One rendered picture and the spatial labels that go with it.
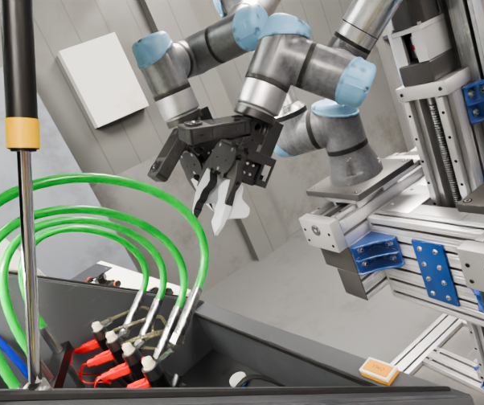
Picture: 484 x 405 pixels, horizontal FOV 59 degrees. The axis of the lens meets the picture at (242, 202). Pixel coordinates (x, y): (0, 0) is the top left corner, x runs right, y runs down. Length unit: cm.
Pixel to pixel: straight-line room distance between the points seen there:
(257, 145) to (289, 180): 290
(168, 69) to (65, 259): 207
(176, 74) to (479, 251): 63
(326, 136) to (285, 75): 52
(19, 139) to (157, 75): 55
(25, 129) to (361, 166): 101
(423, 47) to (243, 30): 42
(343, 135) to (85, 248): 195
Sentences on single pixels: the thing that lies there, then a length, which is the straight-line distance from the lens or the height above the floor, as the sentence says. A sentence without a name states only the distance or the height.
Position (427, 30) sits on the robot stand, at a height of 136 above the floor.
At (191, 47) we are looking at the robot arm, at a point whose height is 151.
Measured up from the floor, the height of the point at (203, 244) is 121.
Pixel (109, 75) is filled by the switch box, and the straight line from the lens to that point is 298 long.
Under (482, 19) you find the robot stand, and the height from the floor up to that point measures 134.
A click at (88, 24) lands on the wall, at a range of 314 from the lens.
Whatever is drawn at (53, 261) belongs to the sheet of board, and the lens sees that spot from 276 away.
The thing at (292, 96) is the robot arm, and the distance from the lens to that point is 124.
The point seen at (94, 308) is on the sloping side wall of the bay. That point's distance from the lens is 100.
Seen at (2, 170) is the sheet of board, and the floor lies 143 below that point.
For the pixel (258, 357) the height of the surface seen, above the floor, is 88.
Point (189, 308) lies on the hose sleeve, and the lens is 72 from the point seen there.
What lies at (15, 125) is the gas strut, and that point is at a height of 147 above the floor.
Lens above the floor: 145
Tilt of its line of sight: 17 degrees down
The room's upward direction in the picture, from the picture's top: 23 degrees counter-clockwise
